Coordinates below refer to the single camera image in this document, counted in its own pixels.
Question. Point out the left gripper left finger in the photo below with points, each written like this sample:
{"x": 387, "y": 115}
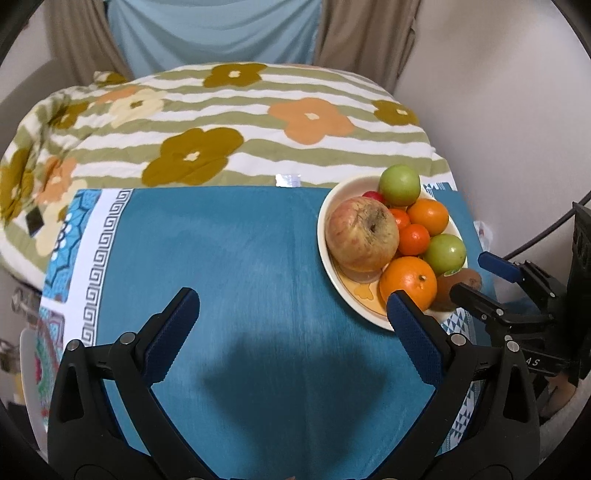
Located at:
{"x": 105, "y": 421}

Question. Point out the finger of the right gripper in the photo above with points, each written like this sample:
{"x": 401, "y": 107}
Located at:
{"x": 491, "y": 313}
{"x": 532, "y": 279}

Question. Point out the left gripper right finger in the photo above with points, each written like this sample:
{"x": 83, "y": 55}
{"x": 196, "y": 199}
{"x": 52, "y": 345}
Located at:
{"x": 502, "y": 440}

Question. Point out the brown kiwi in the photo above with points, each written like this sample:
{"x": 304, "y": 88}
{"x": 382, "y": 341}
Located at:
{"x": 459, "y": 283}

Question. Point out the small tangerine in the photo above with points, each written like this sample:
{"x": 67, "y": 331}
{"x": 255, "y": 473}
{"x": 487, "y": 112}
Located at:
{"x": 414, "y": 240}
{"x": 401, "y": 218}

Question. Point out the green apple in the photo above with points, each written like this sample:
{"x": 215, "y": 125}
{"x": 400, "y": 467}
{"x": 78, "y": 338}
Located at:
{"x": 400, "y": 185}
{"x": 446, "y": 252}

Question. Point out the person's right hand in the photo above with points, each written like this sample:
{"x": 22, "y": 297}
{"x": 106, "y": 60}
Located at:
{"x": 559, "y": 392}

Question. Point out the white crumpled bag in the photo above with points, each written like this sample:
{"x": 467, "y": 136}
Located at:
{"x": 484, "y": 234}

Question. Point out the green apple in bowl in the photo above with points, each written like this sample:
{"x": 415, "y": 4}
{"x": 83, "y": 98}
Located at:
{"x": 446, "y": 252}

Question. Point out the large orange front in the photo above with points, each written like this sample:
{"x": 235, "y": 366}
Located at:
{"x": 413, "y": 276}

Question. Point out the orange at bowl back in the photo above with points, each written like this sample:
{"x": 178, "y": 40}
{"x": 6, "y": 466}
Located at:
{"x": 431, "y": 214}

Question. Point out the cream fruit bowl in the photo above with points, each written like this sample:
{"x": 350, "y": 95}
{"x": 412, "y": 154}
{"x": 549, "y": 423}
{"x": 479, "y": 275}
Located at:
{"x": 360, "y": 290}

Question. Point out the small tangerine in bowl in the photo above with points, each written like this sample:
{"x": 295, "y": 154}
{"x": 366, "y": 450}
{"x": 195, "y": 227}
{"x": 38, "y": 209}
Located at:
{"x": 401, "y": 218}

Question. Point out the large red-yellow apple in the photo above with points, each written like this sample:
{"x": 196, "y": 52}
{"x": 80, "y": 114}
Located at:
{"x": 362, "y": 235}

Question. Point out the small red fruit in bowl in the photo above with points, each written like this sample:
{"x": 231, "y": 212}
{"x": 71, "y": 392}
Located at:
{"x": 375, "y": 195}

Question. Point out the blue patterned tablecloth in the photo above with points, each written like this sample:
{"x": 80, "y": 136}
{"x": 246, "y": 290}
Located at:
{"x": 279, "y": 377}

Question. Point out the black phone on bed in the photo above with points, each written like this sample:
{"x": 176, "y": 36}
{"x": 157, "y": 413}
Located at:
{"x": 34, "y": 221}

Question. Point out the right beige curtain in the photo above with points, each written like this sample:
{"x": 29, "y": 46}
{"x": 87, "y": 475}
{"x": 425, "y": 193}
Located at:
{"x": 372, "y": 38}

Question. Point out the beige curtain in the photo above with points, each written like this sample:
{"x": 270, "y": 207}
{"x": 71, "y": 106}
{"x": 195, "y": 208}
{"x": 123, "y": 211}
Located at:
{"x": 81, "y": 40}
{"x": 372, "y": 38}

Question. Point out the floral striped duvet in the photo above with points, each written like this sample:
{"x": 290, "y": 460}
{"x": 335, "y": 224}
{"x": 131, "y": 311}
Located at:
{"x": 212, "y": 124}

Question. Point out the left beige curtain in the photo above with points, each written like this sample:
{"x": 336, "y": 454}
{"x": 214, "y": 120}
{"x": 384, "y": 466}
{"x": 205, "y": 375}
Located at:
{"x": 81, "y": 40}

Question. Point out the light blue hanging cloth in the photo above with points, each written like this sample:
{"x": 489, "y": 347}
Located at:
{"x": 156, "y": 36}

